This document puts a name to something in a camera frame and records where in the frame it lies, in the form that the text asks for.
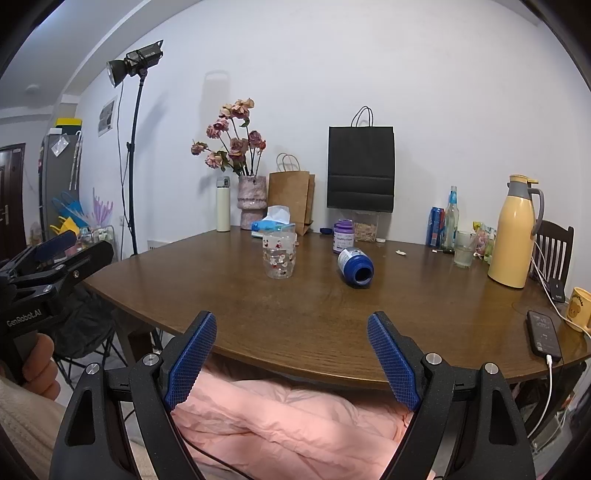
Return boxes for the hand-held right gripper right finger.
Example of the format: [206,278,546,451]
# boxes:
[367,311,537,480]

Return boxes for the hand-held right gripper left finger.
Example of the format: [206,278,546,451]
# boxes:
[48,311,218,480]

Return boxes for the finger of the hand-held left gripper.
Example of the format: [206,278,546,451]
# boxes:
[0,230,77,277]
[28,239,115,296]

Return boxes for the blue bottle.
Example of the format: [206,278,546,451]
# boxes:
[337,247,375,289]

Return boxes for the person's left forearm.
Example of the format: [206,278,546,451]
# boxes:
[0,373,66,480]

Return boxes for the clear patterned glass cup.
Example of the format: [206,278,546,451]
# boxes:
[262,231,297,280]

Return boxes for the person's left hand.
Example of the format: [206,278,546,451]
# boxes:
[21,332,61,403]

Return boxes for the rack of plastic hangers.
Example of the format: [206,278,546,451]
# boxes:
[50,186,116,260]

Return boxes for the black folding chair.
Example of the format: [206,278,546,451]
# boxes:
[50,285,163,385]

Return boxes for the dark wooden door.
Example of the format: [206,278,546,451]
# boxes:
[0,143,27,262]

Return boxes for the grey refrigerator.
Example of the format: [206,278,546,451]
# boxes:
[39,131,84,241]

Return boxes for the pink padded garment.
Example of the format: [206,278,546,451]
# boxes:
[170,359,435,480]

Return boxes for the cloudy glass tumbler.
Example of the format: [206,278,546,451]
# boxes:
[453,230,476,270]

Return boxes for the purple jar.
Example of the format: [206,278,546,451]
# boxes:
[332,220,355,254]

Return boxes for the clear container of oats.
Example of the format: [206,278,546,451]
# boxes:
[353,210,380,243]

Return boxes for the blue soda can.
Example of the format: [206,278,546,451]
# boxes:
[425,206,447,248]

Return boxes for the white thermos bottle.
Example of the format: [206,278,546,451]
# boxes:
[215,176,232,233]

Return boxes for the clear glass bottle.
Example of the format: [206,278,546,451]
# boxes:
[442,185,461,254]

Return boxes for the colourful snack packets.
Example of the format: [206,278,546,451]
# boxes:
[471,221,498,264]

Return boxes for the black smartphone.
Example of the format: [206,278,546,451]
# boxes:
[526,309,563,363]

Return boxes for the blue tissue pack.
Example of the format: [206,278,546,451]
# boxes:
[251,205,297,240]

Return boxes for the pink ceramic vase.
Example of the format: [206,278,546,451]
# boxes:
[237,175,268,230]

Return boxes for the yellow thermos jug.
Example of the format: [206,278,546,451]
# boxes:
[487,174,546,289]

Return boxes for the dried pink flowers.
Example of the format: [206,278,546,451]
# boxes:
[191,97,267,177]

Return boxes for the brown paper bag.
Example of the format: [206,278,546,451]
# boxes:
[267,152,317,236]

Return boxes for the yellow bear mug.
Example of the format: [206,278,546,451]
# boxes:
[565,287,591,334]

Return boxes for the black paper bag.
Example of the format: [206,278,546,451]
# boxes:
[326,106,396,214]

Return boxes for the dark wooden chair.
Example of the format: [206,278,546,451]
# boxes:
[531,220,575,296]

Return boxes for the black studio light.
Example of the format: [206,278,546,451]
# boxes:
[106,39,165,89]

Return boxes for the thin black cable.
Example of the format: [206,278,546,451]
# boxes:
[184,440,262,480]

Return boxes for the wall poster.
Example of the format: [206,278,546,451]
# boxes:
[98,97,116,138]

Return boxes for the white charging cable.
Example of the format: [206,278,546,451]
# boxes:
[525,354,556,440]

